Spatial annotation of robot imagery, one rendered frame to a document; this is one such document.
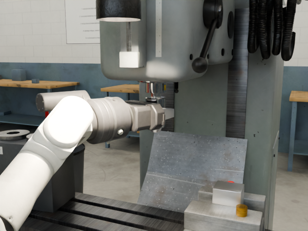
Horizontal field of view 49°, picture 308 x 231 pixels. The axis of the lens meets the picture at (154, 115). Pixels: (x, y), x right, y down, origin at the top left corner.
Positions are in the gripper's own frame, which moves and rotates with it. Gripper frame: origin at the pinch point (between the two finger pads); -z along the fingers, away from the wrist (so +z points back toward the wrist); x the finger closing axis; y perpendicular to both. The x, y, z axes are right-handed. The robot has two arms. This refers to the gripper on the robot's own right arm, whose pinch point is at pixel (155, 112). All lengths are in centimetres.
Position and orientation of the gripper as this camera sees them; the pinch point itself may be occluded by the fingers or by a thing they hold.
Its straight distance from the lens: 77.3
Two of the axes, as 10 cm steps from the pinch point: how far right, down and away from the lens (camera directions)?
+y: -0.1, 9.9, 1.7
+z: -7.2, 1.1, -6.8
